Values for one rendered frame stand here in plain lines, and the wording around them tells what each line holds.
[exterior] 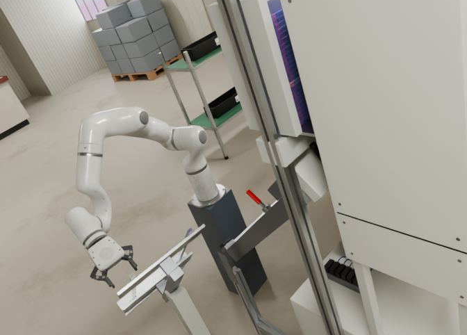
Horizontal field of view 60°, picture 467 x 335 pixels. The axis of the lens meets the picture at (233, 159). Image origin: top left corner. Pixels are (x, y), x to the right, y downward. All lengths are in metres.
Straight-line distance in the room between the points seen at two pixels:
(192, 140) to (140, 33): 5.77
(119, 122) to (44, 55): 8.51
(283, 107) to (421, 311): 0.88
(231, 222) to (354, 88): 1.50
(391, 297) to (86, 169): 1.16
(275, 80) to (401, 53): 0.29
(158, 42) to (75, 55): 3.08
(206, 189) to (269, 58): 1.27
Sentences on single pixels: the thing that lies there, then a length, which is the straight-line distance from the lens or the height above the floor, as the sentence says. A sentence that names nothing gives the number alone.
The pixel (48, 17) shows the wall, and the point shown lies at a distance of 10.23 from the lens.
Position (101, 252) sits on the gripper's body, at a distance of 1.49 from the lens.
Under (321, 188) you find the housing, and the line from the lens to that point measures 1.09.
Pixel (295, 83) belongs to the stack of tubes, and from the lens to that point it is 0.95.
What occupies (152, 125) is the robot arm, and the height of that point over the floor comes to 1.25.
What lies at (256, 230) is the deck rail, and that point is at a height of 0.95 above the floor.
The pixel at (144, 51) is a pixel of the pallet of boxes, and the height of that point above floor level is 0.51.
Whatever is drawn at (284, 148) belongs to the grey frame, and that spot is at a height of 1.36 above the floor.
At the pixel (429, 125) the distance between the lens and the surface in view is 0.76.
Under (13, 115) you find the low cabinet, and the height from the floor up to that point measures 0.28.
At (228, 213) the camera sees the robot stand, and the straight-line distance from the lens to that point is 2.15.
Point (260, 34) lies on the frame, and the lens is 0.86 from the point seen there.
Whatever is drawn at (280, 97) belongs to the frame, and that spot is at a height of 1.49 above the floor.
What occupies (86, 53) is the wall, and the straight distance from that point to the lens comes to 10.49.
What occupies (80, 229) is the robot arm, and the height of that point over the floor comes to 1.13.
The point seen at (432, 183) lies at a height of 1.33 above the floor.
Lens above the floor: 1.83
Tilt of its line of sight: 28 degrees down
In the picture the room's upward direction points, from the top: 21 degrees counter-clockwise
